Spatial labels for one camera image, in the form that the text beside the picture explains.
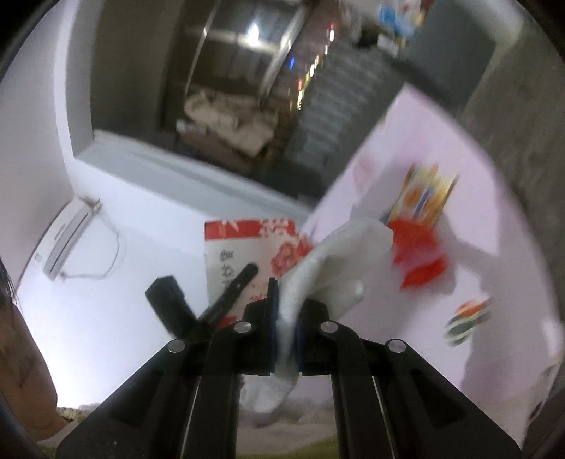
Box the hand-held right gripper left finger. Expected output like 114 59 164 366
55 277 280 459

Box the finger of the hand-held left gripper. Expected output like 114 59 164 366
145 276 198 337
196 263 261 329

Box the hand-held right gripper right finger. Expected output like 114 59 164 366
297 300 518 459

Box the white plastic bag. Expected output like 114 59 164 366
240 217 393 413

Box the red plastic bag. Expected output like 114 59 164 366
388 221 448 290

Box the orange yellow snack packet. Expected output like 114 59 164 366
382 162 460 230

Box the red and white gift bag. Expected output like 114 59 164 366
204 218 316 318

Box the white air conditioner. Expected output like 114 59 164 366
33 198 102 281

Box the person's head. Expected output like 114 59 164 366
0 260 67 442

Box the hanging beige jacket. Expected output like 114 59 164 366
177 88 274 156

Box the metal balcony railing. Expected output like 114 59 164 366
265 9 398 195

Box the air conditioner cable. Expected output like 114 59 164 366
62 216 125 280

